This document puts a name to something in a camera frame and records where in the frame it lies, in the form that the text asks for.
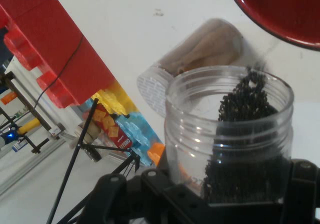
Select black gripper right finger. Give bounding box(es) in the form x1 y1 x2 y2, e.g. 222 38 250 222
279 158 320 224

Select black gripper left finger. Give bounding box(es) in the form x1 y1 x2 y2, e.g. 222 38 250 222
74 168 210 224

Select tall clear plastic jar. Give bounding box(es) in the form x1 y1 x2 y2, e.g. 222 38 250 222
164 65 295 205

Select heap of black seeds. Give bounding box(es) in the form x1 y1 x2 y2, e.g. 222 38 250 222
201 65 294 204

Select orange building block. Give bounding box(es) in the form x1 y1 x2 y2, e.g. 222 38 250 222
146 142 167 168

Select light blue building block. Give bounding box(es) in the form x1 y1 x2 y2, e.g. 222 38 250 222
113 110 166 167

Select red cracker box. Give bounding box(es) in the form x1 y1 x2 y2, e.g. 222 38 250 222
92 102 133 152

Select black tripod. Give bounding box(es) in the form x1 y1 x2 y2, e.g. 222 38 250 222
46 98 142 224

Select beige cylindrical can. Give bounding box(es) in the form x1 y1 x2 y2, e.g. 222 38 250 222
83 120 101 142

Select yellow building block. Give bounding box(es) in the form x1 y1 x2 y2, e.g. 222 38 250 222
90 80 141 117

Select jar with white perforated lid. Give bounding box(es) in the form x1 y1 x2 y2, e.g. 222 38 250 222
136 17 245 119

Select yellow squeeze bottle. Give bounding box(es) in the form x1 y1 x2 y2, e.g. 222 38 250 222
18 117 41 135

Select black device with blue light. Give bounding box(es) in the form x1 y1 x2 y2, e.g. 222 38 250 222
0 125 22 147

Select brown cinnamon sticks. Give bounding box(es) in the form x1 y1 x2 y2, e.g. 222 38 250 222
159 21 242 75

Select small orange object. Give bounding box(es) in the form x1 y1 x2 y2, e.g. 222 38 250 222
0 92 16 105

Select red bowl with black rim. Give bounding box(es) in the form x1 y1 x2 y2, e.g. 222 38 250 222
224 0 320 51

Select big red building block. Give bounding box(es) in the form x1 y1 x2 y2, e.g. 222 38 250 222
0 0 119 110

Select aluminium rail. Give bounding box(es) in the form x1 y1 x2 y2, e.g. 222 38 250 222
0 131 141 197

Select dark metal frame bar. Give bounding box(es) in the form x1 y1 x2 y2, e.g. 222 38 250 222
0 72 66 155

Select thin black cable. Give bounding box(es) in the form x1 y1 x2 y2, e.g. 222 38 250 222
32 33 85 110

